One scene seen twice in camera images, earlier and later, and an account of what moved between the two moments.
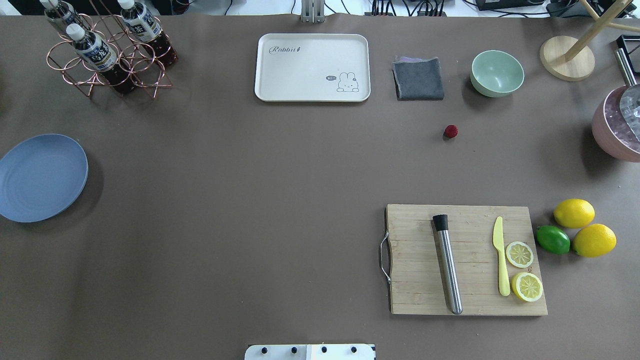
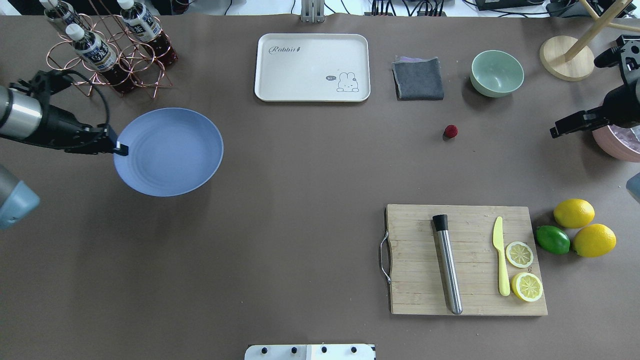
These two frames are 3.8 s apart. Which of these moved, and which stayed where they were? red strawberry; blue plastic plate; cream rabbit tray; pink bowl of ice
Moved: blue plastic plate
Stayed: pink bowl of ice; cream rabbit tray; red strawberry
